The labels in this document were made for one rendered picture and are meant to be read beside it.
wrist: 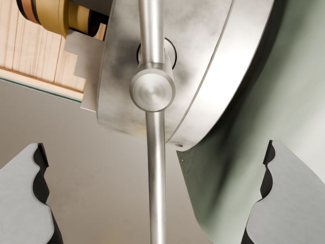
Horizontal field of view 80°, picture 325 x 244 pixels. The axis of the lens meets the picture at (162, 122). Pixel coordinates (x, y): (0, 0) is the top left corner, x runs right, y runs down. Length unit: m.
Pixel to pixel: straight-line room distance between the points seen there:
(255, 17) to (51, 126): 1.56
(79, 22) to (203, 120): 0.22
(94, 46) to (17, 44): 0.32
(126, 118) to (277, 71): 0.16
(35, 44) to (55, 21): 0.27
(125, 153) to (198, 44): 1.45
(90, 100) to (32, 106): 1.36
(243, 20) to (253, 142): 0.12
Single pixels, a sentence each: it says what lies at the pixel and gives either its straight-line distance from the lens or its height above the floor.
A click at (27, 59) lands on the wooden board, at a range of 0.60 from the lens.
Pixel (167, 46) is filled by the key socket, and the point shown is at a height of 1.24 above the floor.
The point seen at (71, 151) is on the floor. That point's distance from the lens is 1.68.
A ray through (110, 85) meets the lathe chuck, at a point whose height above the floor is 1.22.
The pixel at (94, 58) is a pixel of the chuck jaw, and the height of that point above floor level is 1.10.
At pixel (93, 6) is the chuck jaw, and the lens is 0.30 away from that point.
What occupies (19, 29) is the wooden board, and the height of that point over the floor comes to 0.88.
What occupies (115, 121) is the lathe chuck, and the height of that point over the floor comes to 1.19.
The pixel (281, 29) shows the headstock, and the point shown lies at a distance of 0.25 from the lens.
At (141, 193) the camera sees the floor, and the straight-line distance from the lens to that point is 1.78.
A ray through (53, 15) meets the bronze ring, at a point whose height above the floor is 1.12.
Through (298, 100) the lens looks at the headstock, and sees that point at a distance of 0.22.
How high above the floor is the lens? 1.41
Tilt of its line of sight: 72 degrees down
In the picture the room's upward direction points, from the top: 168 degrees clockwise
